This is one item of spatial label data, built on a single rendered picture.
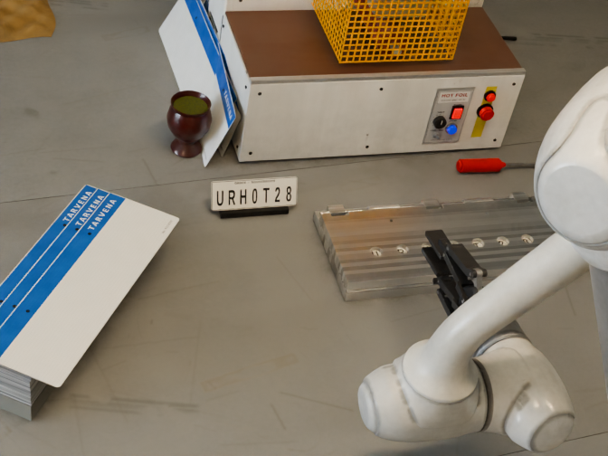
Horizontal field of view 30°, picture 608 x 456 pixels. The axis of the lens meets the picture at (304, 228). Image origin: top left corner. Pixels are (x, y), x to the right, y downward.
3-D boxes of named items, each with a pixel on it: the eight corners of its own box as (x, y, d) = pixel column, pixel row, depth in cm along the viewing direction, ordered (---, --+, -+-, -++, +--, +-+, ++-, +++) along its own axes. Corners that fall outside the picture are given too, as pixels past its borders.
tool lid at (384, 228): (346, 289, 193) (347, 282, 192) (317, 214, 206) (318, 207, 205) (574, 269, 206) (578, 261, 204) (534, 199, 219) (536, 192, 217)
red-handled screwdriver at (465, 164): (458, 175, 224) (461, 165, 222) (454, 166, 226) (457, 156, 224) (541, 173, 229) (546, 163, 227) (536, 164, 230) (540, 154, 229)
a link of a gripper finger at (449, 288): (484, 309, 174) (483, 317, 174) (455, 274, 183) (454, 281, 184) (461, 311, 173) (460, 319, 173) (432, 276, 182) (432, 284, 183)
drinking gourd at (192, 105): (185, 128, 222) (189, 82, 214) (217, 149, 218) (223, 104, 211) (154, 147, 216) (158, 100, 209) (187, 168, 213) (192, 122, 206)
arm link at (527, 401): (546, 328, 163) (463, 337, 159) (598, 404, 151) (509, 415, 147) (528, 384, 169) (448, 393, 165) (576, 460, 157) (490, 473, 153)
